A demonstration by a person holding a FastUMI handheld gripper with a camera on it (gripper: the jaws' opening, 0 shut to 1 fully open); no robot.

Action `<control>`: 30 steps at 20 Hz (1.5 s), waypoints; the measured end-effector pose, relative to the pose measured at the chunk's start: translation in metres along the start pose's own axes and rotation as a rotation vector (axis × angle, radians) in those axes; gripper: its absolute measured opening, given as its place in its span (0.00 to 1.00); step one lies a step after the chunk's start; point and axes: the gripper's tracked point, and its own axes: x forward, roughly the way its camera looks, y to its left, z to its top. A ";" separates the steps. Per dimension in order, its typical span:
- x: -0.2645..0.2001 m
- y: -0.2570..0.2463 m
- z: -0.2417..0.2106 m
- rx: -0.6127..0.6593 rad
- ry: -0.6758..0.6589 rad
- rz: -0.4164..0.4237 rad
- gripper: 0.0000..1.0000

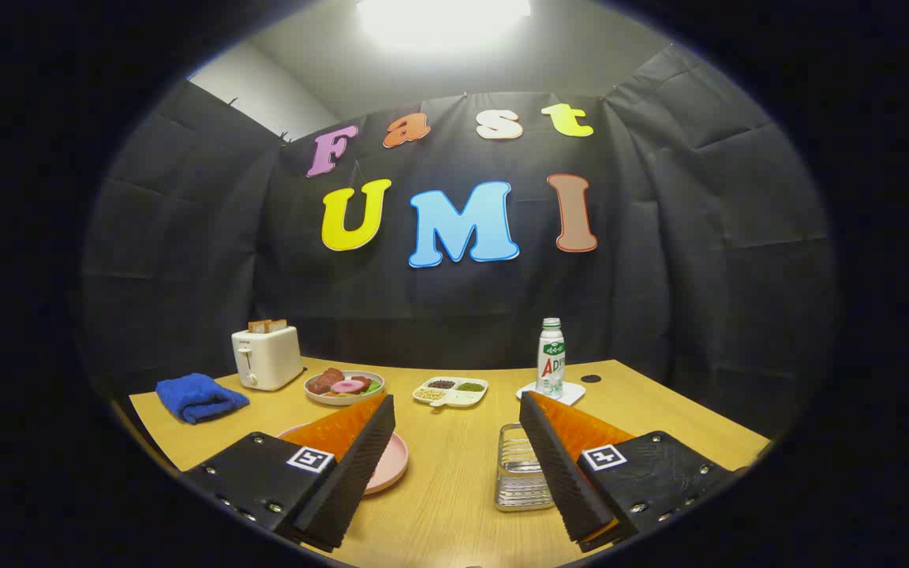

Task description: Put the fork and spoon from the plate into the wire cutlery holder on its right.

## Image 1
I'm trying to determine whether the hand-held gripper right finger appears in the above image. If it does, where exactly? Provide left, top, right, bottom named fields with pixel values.
left=518, top=390, right=751, bottom=553

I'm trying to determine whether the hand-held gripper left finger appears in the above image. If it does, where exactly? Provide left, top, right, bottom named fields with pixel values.
left=181, top=393, right=397, bottom=553

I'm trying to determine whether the pink round plate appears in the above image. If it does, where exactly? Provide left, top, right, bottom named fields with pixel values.
left=277, top=422, right=410, bottom=496

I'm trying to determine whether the white square coaster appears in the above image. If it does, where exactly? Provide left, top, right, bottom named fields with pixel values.
left=515, top=381, right=586, bottom=406

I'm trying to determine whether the grey food plate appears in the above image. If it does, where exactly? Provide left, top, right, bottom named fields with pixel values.
left=304, top=368, right=386, bottom=406

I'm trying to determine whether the white green-label bottle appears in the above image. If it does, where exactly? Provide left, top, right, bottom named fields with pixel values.
left=536, top=318, right=567, bottom=398

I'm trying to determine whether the white divided dish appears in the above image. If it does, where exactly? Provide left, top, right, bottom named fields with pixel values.
left=412, top=376, right=490, bottom=409

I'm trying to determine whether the white toaster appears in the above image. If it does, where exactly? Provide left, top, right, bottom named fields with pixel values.
left=231, top=323, right=305, bottom=392

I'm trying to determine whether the blue folded towel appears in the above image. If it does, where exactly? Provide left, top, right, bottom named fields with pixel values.
left=155, top=373, right=251, bottom=425

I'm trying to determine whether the black backdrop cloth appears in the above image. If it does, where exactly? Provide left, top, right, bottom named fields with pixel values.
left=80, top=43, right=842, bottom=443

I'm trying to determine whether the bright ceiling light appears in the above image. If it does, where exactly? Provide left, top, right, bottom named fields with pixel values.
left=356, top=0, right=533, bottom=42

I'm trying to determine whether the metal wire cutlery holder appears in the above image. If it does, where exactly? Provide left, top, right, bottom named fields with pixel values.
left=494, top=423, right=556, bottom=512

